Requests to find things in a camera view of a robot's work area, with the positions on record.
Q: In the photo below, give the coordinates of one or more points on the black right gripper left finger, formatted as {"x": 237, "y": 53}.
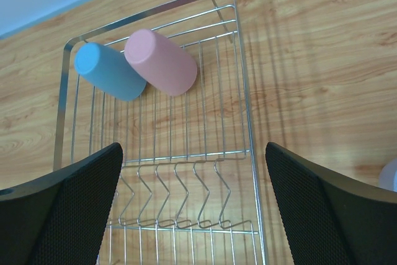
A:
{"x": 60, "y": 218}

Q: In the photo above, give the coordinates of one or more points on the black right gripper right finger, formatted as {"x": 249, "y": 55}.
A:
{"x": 330, "y": 218}

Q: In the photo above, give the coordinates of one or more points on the lavender plastic cup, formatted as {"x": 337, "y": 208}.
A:
{"x": 387, "y": 178}

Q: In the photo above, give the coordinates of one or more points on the blue plastic cup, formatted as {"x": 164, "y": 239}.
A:
{"x": 108, "y": 70}

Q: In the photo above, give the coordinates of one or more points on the pink plastic cup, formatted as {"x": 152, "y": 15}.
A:
{"x": 161, "y": 62}

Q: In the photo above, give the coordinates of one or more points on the metal wire dish rack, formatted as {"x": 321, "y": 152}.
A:
{"x": 189, "y": 189}

